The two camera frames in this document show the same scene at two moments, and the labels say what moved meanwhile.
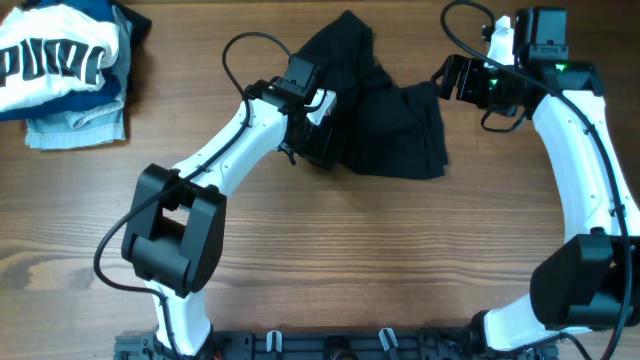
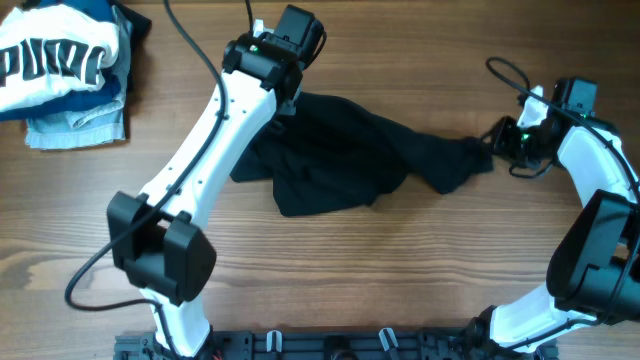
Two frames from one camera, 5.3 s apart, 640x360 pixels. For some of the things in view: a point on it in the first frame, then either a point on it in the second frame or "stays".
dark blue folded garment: x=106 y=97 stays
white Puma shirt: x=48 y=51 stays
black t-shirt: x=383 y=129 → x=324 y=156
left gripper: x=315 y=150 → x=287 y=112
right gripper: x=470 y=71 → x=505 y=128
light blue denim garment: x=96 y=126 stays
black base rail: x=336 y=344 stays
